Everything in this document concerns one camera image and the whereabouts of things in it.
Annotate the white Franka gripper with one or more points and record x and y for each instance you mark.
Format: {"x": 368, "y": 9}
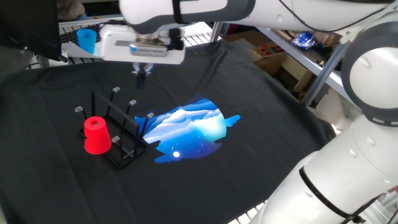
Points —
{"x": 115, "y": 43}

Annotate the red plastic cup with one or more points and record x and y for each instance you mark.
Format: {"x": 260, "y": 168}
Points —
{"x": 97, "y": 140}

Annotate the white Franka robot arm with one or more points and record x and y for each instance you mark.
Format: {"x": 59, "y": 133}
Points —
{"x": 357, "y": 171}

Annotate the blue plastic cup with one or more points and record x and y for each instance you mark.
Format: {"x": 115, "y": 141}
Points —
{"x": 86, "y": 40}

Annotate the white paper sheet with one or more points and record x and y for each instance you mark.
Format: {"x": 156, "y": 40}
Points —
{"x": 70, "y": 51}

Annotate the black computer keyboard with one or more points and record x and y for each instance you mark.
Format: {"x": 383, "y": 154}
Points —
{"x": 70, "y": 34}

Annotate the black cloth with blue print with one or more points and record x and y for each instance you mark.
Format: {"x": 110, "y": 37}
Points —
{"x": 202, "y": 186}

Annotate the black computer monitor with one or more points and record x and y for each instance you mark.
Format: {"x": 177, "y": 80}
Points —
{"x": 28, "y": 28}

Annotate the brown cardboard box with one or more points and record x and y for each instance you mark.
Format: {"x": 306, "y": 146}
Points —
{"x": 267, "y": 63}

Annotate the tray with coloured blocks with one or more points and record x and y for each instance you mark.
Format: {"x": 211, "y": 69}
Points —
{"x": 269, "y": 49}

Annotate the pale cardboard box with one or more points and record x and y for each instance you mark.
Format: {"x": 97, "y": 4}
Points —
{"x": 295, "y": 70}

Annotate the blue plastic bag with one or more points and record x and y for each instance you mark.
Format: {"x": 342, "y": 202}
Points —
{"x": 303, "y": 40}

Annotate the grey metal shelf board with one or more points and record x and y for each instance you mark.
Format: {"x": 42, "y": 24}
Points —
{"x": 311, "y": 63}

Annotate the silver camera box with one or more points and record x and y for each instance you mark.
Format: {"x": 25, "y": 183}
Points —
{"x": 149, "y": 49}

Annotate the aluminium frame bar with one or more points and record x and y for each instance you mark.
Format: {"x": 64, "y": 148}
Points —
{"x": 323, "y": 74}
{"x": 216, "y": 32}

